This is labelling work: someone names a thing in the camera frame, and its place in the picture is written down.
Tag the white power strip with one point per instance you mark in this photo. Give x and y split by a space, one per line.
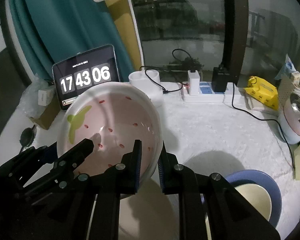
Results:
207 92

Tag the small white box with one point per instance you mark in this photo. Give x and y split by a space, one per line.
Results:
44 97

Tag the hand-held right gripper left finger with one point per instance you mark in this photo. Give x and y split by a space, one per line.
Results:
138 170

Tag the cardboard box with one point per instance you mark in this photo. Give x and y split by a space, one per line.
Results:
46 117

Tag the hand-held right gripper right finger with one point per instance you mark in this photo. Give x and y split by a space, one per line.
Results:
161 173

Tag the black power adapter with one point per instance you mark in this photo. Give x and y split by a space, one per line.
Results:
220 80

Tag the dark sliding door frame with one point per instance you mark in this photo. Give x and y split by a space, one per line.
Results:
233 30

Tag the blue white snack bag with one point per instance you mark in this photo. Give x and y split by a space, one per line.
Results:
288 70

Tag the yellow packet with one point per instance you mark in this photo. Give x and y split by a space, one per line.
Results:
262 92

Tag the cream plate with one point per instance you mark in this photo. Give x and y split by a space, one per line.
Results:
150 212

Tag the light blue bowl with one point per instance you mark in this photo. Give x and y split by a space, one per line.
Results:
288 133

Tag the black round object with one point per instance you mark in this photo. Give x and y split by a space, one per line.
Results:
27 137

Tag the tablet with clock display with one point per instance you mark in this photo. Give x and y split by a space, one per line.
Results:
85 77

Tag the cream bowl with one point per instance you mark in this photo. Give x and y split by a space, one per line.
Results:
250 197

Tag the yellow curtain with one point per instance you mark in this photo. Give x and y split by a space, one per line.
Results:
122 37

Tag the clear plastic bag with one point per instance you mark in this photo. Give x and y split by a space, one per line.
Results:
31 92

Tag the white charger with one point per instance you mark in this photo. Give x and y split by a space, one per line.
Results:
193 82

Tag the teal curtain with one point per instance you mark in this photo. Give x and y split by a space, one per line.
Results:
65 25

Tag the pink strawberry bowl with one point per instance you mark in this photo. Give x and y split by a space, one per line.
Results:
115 115

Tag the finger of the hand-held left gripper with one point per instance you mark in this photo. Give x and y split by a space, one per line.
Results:
50 153
75 152

